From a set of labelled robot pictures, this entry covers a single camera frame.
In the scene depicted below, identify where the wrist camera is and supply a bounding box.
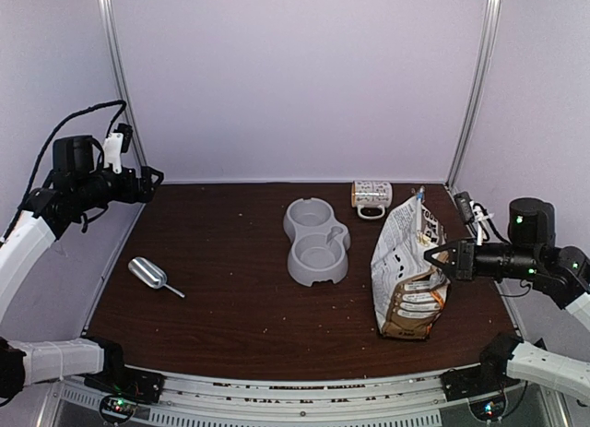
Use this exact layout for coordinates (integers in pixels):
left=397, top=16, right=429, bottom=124
left=102, top=123, right=133, bottom=174
left=454, top=191, right=493, bottom=245

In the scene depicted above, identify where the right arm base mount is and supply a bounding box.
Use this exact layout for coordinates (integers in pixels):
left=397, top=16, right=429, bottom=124
left=440, top=365, right=520, bottom=423

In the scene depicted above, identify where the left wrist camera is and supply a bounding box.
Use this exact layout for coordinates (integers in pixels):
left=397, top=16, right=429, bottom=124
left=102, top=123, right=133, bottom=174

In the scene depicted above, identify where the patterned white mug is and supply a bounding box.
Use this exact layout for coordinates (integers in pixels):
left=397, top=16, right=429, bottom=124
left=350, top=181, right=394, bottom=220

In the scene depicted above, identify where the right aluminium frame post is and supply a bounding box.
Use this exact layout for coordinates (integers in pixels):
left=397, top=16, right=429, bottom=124
left=445, top=0, right=502, bottom=192

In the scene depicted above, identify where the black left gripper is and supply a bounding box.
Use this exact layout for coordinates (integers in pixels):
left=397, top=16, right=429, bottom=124
left=75, top=164, right=163, bottom=210

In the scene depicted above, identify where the left aluminium frame post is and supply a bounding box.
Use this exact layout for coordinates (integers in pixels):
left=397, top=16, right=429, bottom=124
left=98, top=0, right=148, bottom=166

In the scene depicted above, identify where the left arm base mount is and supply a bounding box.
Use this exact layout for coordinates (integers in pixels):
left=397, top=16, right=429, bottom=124
left=83, top=369, right=165, bottom=425

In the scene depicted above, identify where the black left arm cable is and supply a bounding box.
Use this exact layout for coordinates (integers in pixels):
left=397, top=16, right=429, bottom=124
left=0, top=99, right=128, bottom=243

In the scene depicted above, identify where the grey double pet bowl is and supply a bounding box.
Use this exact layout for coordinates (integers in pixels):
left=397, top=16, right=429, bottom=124
left=283, top=197, right=351, bottom=287

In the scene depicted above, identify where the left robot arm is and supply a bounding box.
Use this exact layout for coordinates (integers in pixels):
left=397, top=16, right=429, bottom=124
left=1, top=132, right=164, bottom=404

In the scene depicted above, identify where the aluminium frame post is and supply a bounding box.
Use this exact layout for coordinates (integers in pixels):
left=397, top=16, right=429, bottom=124
left=98, top=0, right=148, bottom=166
left=445, top=0, right=502, bottom=192

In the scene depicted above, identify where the metal scoop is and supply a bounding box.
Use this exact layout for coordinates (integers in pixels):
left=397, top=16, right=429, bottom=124
left=127, top=256, right=185, bottom=299

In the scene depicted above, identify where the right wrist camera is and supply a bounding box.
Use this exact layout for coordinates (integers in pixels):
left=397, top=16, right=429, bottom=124
left=454, top=191, right=493, bottom=245

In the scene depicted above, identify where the gold binder clip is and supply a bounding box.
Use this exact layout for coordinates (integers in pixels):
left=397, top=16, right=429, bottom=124
left=417, top=231, right=431, bottom=246

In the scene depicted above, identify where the dog food bag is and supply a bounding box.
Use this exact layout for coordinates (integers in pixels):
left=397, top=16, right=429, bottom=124
left=371, top=194, right=450, bottom=340

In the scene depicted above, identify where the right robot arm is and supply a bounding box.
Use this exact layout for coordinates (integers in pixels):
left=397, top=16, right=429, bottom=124
left=423, top=197, right=589, bottom=404

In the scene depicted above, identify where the front aluminium rail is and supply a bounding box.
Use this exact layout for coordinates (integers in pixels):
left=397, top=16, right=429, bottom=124
left=45, top=352, right=568, bottom=427

